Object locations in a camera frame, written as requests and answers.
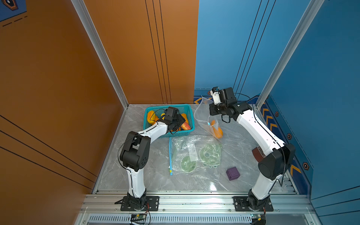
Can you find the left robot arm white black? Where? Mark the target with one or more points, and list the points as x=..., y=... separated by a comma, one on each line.
x=136, y=149

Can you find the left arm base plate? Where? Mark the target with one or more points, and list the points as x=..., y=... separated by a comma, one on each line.
x=145, y=203

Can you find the large orange mango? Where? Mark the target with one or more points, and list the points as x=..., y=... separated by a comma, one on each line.
x=218, y=132

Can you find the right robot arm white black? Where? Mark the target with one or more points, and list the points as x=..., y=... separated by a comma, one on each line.
x=274, y=156

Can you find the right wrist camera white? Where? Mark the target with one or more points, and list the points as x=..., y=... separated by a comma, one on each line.
x=215, y=95

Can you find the red pink mango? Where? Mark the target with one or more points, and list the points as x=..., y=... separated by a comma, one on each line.
x=185, y=125

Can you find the aluminium rail front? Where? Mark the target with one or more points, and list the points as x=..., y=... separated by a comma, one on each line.
x=202, y=203

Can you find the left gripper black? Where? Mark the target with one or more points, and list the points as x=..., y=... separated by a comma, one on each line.
x=179, y=122

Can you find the clear bags stack green print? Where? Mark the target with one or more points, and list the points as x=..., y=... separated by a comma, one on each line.
x=189, y=154

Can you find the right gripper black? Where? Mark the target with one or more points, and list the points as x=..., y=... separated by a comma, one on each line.
x=215, y=108

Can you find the purple cube box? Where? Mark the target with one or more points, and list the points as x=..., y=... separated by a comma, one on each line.
x=233, y=173

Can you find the yellow mango left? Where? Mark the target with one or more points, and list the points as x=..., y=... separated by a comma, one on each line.
x=151, y=117

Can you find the clear zip-top bag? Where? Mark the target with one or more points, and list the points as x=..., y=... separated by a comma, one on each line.
x=203, y=117

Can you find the dark red box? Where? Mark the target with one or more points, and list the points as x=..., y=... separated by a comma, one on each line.
x=258, y=154

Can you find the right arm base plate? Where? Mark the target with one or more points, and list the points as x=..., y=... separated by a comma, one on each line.
x=252, y=204

